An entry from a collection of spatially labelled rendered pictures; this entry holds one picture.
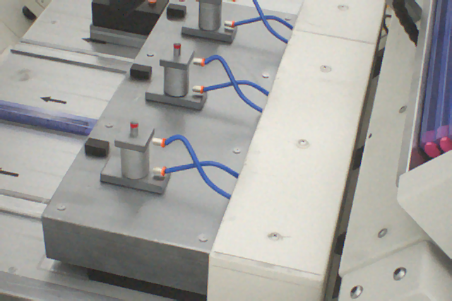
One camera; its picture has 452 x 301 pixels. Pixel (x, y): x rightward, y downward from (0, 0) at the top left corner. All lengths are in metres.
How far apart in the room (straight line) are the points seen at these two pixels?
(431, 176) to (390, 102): 0.20
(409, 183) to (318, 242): 0.14
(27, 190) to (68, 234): 0.12
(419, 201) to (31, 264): 0.34
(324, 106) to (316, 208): 0.12
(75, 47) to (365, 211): 0.45
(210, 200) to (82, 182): 0.10
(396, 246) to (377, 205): 0.05
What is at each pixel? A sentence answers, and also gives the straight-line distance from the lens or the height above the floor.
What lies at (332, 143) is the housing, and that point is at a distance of 0.70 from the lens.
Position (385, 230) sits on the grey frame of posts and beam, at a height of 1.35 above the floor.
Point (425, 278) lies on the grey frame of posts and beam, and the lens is 0.51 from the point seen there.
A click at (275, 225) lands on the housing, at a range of 0.62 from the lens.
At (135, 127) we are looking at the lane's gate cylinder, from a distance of 0.65.
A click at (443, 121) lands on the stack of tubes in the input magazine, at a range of 0.54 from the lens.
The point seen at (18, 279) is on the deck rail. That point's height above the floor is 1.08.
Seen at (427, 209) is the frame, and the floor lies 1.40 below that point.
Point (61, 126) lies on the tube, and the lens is 0.82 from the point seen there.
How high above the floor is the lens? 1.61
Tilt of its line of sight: 35 degrees down
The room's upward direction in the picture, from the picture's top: 59 degrees clockwise
